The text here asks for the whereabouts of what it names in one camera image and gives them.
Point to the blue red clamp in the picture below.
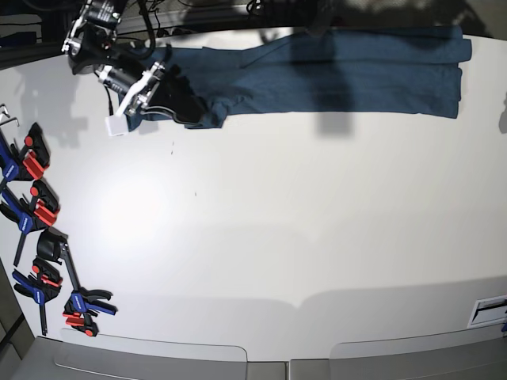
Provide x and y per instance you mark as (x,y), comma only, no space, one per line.
(42,285)
(27,164)
(83,305)
(39,213)

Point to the grey chair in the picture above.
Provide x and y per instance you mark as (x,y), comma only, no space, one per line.
(466,354)
(52,359)

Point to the right side wrist camera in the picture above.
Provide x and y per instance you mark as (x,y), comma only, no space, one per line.
(116,125)

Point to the white label sticker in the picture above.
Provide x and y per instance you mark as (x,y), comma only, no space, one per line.
(488,311)

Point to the grey chair left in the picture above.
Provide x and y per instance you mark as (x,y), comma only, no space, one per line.
(52,359)

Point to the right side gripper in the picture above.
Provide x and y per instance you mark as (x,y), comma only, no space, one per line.
(157,93)

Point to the grey chair right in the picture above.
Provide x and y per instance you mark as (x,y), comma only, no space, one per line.
(466,354)

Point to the robot arm on right side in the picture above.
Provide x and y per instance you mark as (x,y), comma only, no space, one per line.
(92,43)

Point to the blue red clamp top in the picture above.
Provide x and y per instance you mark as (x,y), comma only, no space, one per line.
(27,164)

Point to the metal hex key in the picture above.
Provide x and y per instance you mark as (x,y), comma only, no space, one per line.
(6,118)

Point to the blue T-shirt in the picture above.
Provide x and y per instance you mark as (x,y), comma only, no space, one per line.
(399,70)

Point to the blue red clamp bottom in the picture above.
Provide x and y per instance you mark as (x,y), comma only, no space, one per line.
(83,305)

